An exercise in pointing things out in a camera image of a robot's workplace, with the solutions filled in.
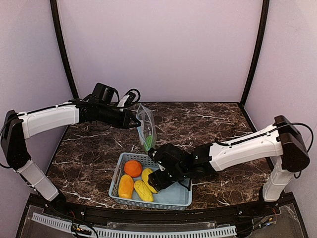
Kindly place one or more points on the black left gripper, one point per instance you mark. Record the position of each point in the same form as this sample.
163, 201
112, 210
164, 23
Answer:
123, 119

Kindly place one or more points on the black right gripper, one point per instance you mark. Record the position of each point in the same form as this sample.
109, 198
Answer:
160, 167

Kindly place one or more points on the clear zip bag blue zipper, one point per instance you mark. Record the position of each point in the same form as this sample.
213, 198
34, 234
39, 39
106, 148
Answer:
146, 117

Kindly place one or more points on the yellow wrinkled toy fruit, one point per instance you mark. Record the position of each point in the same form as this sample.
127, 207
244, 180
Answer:
144, 193

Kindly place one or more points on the green toy bitter gourd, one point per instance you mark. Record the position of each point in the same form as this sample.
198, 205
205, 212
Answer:
148, 144

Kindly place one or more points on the orange toy fruit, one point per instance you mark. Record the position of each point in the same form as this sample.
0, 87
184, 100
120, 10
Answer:
133, 168

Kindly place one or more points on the orange yellow toy mango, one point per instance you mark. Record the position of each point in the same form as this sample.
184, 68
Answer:
126, 187

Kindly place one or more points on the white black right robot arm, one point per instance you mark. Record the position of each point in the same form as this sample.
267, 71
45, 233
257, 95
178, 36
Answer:
281, 139

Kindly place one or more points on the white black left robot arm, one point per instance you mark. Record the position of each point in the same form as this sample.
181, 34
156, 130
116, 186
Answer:
25, 137

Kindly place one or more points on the light blue perforated plastic basket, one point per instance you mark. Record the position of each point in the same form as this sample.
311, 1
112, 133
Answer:
178, 196

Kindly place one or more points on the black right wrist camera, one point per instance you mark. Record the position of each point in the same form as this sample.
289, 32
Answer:
169, 157

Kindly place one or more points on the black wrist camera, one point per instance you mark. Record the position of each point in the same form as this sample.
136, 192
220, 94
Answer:
103, 93
169, 157

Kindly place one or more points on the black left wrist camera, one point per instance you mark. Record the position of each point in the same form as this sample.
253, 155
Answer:
103, 93

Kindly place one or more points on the black table front rail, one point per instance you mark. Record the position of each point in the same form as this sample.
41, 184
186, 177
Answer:
100, 215

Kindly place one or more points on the white slotted cable duct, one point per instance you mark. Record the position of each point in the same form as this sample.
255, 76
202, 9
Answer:
128, 230

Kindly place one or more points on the black frame post left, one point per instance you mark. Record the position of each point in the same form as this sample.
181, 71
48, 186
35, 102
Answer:
62, 48

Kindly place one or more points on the black frame post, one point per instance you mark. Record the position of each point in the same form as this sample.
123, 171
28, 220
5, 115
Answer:
62, 48
256, 52

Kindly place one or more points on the black frame post right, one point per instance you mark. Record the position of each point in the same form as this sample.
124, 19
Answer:
256, 52

